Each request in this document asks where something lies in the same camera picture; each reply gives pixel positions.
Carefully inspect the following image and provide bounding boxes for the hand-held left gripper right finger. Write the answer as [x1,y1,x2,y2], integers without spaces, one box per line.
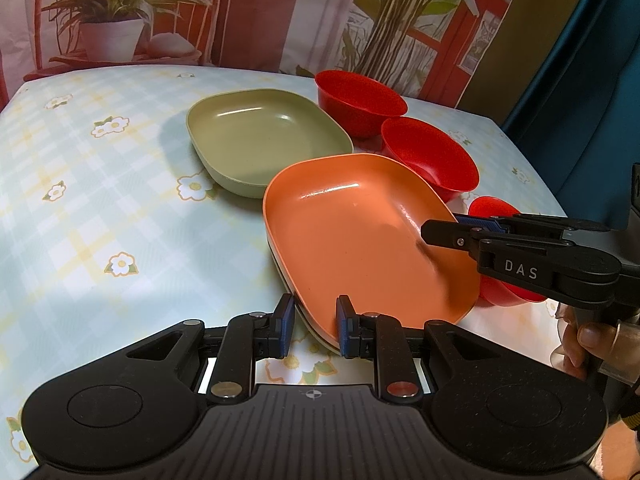
[335,294,505,406]

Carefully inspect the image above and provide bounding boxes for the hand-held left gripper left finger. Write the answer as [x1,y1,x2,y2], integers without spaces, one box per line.
[125,293,297,407]

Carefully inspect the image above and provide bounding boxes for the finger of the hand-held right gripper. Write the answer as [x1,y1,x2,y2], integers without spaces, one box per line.
[452,212,613,240]
[421,218,577,263]

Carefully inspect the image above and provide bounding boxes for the cream plate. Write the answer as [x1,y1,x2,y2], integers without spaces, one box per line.
[270,245,346,357]

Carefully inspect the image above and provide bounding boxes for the red bowl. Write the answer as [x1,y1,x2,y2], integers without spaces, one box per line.
[315,70,409,141]
[467,196,549,307]
[380,117,481,204]

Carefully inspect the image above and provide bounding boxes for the orange plate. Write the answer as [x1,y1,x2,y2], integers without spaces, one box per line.
[262,153,483,350]

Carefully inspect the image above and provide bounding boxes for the green plate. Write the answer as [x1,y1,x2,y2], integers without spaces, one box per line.
[186,88,355,200]

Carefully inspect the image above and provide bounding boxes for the person's right hand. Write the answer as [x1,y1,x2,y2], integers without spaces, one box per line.
[555,305,640,386]

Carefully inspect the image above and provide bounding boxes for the teal curtain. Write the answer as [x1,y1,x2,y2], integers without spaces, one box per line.
[500,0,640,243]

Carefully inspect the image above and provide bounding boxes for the floral checked tablecloth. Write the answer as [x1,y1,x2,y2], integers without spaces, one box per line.
[0,64,570,467]

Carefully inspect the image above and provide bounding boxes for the printed backdrop cloth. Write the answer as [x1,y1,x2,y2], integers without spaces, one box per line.
[0,0,528,108]

